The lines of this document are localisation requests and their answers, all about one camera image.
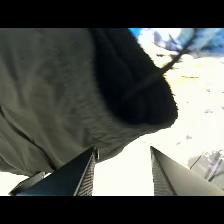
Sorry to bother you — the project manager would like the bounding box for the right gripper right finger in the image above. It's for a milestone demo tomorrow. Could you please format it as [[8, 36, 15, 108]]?
[[149, 145, 224, 197]]

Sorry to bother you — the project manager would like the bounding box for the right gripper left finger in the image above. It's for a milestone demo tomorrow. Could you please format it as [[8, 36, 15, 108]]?
[[9, 146, 100, 197]]

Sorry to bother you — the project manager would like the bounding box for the dark garment with drawstring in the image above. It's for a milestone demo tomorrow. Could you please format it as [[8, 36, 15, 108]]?
[[0, 27, 200, 178]]

